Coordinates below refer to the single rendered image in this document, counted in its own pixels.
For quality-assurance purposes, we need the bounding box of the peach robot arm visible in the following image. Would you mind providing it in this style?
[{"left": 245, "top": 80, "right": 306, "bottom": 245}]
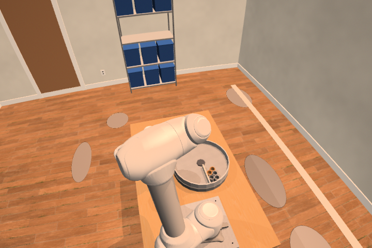
[{"left": 114, "top": 114, "right": 229, "bottom": 248}]

